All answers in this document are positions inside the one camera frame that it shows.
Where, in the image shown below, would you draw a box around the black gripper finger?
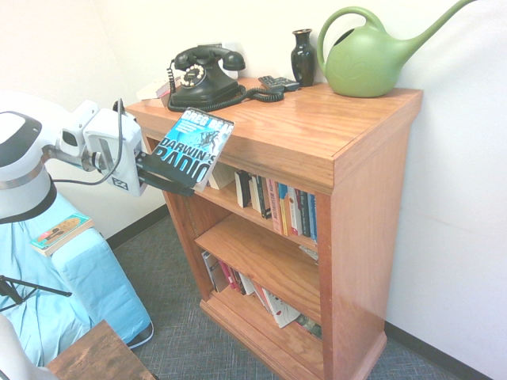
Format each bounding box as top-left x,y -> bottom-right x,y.
137,172 -> 196,198
136,150 -> 158,172

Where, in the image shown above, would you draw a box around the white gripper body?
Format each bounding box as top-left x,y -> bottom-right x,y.
82,108 -> 143,198

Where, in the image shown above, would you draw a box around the blue Darwin's Radio paperback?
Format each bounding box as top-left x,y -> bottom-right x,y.
148,106 -> 236,193

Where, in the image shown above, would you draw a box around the leaning cream page book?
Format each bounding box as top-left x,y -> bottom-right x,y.
207,161 -> 238,191

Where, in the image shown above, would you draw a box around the black spine thick book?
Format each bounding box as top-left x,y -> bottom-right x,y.
234,169 -> 253,209

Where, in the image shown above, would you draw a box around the white red paperback book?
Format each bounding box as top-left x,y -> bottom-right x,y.
154,73 -> 184,98

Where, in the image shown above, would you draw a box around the black white spine book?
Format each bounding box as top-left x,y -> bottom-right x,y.
255,176 -> 273,219

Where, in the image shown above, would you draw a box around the grey white cover book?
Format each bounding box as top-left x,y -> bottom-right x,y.
200,250 -> 223,295

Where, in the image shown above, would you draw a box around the orange teal paperback book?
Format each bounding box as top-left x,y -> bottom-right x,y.
30,213 -> 95,258

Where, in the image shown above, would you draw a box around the pink spine book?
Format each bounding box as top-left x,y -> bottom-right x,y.
265,178 -> 283,234

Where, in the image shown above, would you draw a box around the red spine slim book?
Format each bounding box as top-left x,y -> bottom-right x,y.
217,260 -> 247,296

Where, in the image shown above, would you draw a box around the blue yellow spine book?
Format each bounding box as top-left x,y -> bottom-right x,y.
276,182 -> 291,237

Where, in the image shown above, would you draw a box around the white slim book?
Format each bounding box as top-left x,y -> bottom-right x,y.
238,272 -> 256,297

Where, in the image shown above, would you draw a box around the white red spine book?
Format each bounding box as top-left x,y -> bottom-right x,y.
286,185 -> 301,238

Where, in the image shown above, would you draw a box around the dark grey spine book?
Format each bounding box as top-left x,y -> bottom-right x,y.
295,189 -> 311,239

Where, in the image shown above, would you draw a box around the white book red marks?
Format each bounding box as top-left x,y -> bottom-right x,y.
261,287 -> 303,329

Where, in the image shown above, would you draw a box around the dark green cover book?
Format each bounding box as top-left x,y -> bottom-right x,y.
293,313 -> 323,342

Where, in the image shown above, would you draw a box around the black rotary telephone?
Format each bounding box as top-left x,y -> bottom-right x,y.
170,44 -> 247,108
166,58 -> 286,115

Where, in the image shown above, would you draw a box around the light blue covered chair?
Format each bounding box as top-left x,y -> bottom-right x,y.
0,193 -> 154,367

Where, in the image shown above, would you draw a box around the black remote control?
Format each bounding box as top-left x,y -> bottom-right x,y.
276,77 -> 301,93
257,74 -> 285,89

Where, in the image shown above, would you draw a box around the black tripod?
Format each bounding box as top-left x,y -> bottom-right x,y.
0,275 -> 74,314

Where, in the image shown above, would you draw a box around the black glossy vase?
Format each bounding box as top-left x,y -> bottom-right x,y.
291,28 -> 317,87

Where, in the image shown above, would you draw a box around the wooden bookshelf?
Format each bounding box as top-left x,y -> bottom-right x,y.
124,77 -> 424,380

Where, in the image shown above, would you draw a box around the green plastic watering can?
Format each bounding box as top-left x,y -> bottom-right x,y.
316,0 -> 482,99

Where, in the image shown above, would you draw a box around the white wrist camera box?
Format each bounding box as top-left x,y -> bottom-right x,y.
59,99 -> 99,160

